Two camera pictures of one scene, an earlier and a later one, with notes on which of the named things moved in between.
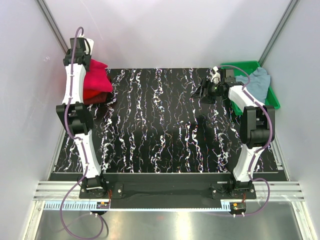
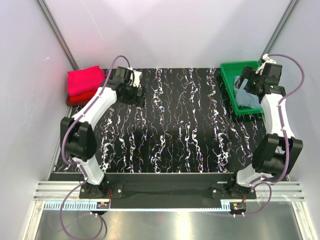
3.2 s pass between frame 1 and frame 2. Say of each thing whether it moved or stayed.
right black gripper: moved
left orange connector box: stayed
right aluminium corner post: stayed
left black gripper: moved
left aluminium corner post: stayed
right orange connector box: stayed
